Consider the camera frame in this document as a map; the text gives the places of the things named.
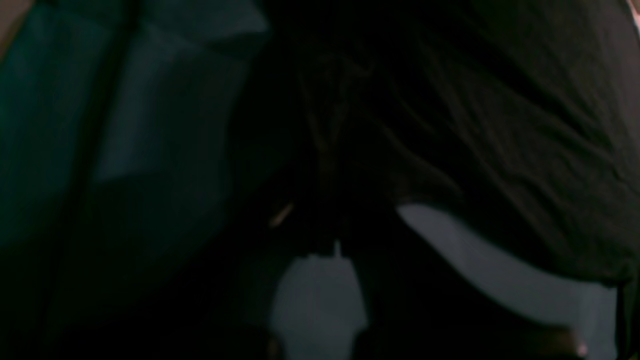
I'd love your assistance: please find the black T-shirt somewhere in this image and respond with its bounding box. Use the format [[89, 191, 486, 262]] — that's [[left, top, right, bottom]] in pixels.
[[240, 0, 640, 301]]

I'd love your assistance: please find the teal table cloth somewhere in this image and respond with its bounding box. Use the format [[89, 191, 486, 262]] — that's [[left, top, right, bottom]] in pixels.
[[1, 0, 270, 257]]

